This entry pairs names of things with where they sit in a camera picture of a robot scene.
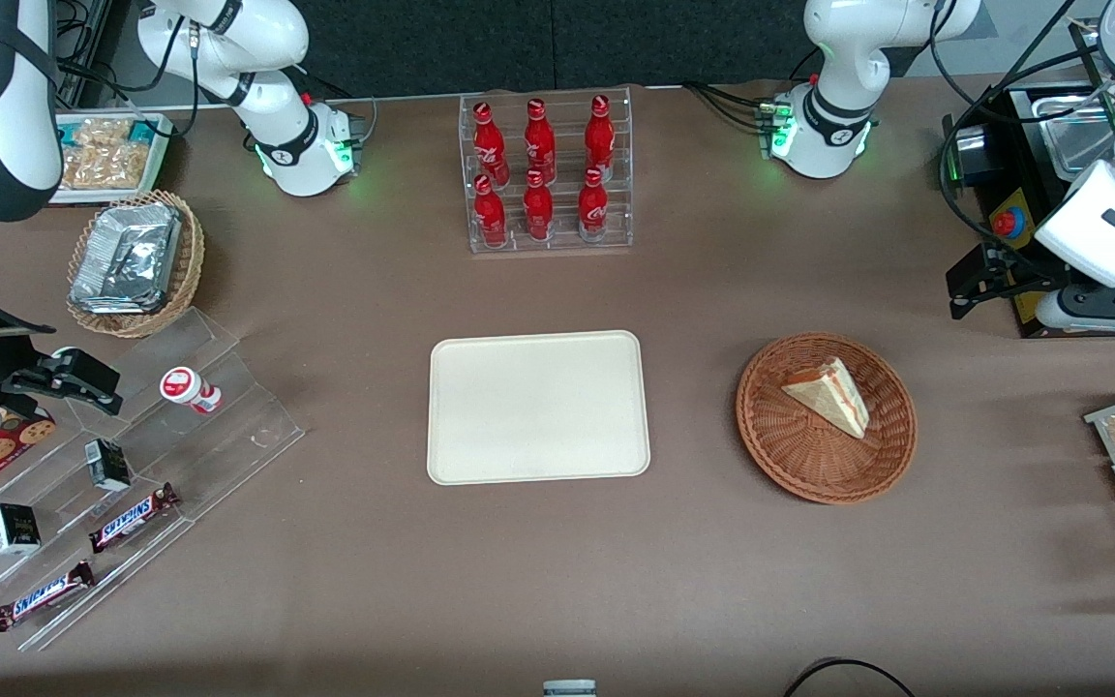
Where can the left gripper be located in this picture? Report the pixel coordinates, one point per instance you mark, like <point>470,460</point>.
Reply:
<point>1014,272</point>

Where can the triangular toy sandwich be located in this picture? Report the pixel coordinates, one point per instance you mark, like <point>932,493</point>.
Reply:
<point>833,397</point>

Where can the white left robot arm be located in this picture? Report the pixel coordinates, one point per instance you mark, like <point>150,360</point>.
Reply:
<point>833,68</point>

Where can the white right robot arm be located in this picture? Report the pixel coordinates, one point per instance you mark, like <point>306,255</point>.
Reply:
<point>257,68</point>

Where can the light tan wicker basket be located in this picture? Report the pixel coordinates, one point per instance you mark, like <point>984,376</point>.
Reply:
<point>185,281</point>

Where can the white snack tray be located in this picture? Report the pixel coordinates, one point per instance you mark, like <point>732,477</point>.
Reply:
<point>159,145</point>

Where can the round brown wicker basket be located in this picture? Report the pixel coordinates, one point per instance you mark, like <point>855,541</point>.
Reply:
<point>790,455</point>

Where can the cream plastic tray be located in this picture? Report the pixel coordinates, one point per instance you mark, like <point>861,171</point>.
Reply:
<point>538,407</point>

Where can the red emergency stop button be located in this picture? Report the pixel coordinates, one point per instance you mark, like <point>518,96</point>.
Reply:
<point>1008,223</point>

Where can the small black carton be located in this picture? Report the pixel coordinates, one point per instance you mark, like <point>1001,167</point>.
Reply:
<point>108,465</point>
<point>14,529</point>

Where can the small red white drink bottle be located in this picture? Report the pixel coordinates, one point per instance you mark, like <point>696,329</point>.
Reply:
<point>182,385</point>

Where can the black machine with metal pan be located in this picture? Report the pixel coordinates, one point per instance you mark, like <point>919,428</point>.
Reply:
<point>1022,145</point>

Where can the stack of foil trays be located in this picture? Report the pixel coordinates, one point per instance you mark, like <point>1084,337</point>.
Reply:
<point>127,257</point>

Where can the brown Snickers bar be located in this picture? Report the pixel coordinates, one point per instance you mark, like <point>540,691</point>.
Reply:
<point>43,595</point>
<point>132,518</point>

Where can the clear acrylic stepped display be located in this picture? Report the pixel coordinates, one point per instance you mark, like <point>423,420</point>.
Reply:
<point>228,436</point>

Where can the red cola bottle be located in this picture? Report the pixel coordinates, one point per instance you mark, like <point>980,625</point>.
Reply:
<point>600,136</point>
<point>539,140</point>
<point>538,211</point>
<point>489,145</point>
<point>490,215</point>
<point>593,207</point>

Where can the clear acrylic bottle rack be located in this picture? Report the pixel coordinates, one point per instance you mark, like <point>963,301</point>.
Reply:
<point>557,247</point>

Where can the small grey white object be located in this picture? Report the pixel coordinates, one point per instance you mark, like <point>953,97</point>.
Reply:
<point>569,688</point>

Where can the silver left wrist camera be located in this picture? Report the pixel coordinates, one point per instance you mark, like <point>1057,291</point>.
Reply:
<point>1095,310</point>

